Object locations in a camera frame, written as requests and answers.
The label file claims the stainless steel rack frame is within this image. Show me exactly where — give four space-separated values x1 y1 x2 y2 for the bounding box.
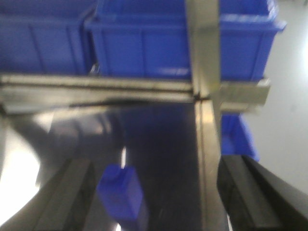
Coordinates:
0 0 269 231

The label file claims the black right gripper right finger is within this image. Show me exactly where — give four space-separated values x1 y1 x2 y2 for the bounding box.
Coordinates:
217 155 308 231

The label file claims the left blue bin on rack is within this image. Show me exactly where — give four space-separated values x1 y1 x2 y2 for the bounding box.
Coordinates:
0 0 97 75

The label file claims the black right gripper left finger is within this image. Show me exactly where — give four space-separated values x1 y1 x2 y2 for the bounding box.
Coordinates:
0 159 95 231

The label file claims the blue bin on rack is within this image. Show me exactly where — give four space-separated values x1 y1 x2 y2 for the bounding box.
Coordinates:
85 0 286 82
0 0 97 75

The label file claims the middle blue bin on rack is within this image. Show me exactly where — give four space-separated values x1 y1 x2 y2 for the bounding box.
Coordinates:
85 0 286 82

